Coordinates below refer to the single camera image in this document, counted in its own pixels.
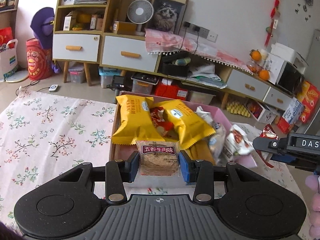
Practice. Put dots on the tall white carton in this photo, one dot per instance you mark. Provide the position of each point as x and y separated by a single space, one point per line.
68 21

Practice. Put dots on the small white fan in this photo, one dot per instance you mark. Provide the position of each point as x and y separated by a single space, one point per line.
140 11

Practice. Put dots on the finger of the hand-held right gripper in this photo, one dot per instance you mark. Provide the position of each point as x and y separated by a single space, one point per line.
283 158
272 145

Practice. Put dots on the blue white milk carton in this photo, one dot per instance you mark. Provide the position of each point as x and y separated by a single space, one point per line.
292 111

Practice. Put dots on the white small device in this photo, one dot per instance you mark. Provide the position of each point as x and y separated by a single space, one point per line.
53 88

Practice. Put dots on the white box red contents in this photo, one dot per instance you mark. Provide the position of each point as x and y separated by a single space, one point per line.
262 112

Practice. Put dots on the orange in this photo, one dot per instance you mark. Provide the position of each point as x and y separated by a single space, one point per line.
263 74
256 55

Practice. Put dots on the small cardboard box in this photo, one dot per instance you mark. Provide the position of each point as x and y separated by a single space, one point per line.
96 22

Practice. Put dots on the pink cardboard box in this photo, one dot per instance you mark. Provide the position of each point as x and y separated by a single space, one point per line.
221 113

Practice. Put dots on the red gift packet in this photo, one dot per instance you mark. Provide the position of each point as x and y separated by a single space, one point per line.
282 125

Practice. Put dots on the small red snack packet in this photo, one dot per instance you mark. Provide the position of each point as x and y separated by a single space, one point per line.
268 131

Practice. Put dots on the framed cat picture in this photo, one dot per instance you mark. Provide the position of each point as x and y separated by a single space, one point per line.
167 15

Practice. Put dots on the yellow egg tray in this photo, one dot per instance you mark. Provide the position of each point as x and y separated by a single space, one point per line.
238 108

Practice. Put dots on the red flat box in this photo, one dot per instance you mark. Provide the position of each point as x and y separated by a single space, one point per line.
170 90

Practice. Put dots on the clear packet white snack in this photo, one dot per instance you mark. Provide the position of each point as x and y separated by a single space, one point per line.
216 136

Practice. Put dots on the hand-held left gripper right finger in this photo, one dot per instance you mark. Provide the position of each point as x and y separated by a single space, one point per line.
185 167

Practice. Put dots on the brown biscuit packet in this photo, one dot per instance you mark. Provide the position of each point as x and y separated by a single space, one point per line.
157 160

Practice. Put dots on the purple plush toy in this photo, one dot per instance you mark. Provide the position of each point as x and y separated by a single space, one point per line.
42 25

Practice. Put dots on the red wall ornament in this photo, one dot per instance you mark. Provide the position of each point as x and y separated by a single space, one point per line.
275 3

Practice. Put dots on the gold stick packet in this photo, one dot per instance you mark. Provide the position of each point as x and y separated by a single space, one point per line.
200 152

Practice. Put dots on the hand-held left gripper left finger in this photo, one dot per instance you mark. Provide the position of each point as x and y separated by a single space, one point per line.
133 167

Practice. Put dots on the black box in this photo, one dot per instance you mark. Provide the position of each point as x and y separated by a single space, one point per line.
173 67

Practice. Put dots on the microwave oven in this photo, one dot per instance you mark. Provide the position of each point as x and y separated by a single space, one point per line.
290 77

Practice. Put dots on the orange round item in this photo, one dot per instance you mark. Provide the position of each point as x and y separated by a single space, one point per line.
83 18

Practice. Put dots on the clear box blue lid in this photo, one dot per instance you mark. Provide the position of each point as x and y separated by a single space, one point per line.
107 76

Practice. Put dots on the wall socket panel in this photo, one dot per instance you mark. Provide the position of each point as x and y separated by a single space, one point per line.
203 32

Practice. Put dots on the pile of folded cloths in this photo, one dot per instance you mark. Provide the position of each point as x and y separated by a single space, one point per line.
206 76

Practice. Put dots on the white foam box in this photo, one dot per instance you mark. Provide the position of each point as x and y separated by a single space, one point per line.
287 52

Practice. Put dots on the wooden low cabinet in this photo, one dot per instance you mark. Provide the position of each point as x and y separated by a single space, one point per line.
225 80

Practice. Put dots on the pink cloth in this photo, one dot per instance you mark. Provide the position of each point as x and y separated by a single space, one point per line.
170 41

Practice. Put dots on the clear storage box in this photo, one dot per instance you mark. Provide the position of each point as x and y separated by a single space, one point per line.
201 97
77 74
143 83

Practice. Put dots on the white round base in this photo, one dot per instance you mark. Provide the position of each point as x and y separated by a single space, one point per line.
16 76

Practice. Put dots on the white nut print packet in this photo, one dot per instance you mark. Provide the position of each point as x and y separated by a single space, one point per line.
235 140

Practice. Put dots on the orange red box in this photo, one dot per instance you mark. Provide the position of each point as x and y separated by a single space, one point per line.
308 100

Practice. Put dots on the person's right forearm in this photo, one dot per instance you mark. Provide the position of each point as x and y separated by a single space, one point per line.
313 205

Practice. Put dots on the red gift bag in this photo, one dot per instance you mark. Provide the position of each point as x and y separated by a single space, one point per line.
5 37

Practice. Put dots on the wooden bookshelf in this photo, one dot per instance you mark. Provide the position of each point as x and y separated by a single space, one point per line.
10 5

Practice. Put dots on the white shopping bag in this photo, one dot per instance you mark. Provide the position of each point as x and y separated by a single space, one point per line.
8 62

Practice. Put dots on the black small device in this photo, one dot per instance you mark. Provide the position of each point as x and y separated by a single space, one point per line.
118 81

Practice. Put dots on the large yellow snack packet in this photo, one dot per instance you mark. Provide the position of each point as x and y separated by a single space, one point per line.
186 122
132 120

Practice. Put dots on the wooden shelf cabinet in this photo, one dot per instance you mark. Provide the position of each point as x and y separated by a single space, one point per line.
110 17

